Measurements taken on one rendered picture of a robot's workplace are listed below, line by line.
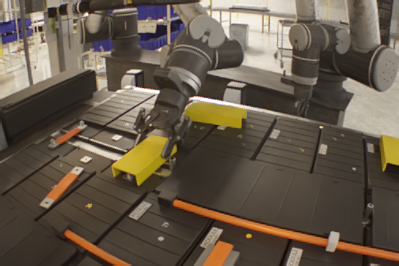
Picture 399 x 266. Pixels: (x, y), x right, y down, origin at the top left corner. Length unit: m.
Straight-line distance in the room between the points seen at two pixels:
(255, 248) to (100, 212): 0.28
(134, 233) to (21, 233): 0.22
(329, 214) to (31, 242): 0.54
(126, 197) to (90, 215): 0.09
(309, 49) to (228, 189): 0.64
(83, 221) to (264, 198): 0.34
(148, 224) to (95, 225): 0.10
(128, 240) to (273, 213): 0.26
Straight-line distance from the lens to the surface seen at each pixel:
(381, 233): 0.58
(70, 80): 1.07
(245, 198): 0.57
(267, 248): 0.49
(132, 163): 0.66
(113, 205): 0.58
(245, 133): 0.81
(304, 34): 1.05
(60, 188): 0.65
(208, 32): 0.80
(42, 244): 0.53
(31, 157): 0.81
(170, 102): 0.71
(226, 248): 0.44
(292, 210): 0.56
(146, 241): 0.50
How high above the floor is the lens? 1.37
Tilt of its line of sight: 27 degrees down
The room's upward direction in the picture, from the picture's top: straight up
